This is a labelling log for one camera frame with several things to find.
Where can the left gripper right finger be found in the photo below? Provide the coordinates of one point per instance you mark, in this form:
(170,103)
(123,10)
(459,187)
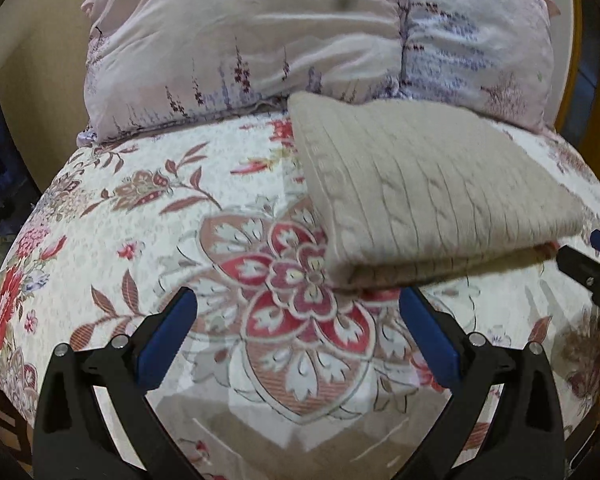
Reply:
(525,439)

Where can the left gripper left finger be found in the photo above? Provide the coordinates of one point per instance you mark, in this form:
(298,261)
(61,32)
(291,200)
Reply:
(71,438)

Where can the beige cable knit sweater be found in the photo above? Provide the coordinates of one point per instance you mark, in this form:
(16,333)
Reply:
(408,191)

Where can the wooden headboard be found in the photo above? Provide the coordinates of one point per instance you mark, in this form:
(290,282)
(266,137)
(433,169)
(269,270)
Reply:
(574,108)

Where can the floral quilted bedspread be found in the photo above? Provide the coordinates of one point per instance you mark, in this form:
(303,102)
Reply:
(283,375)

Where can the pink lavender floral pillow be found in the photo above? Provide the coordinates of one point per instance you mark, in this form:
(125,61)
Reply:
(153,64)

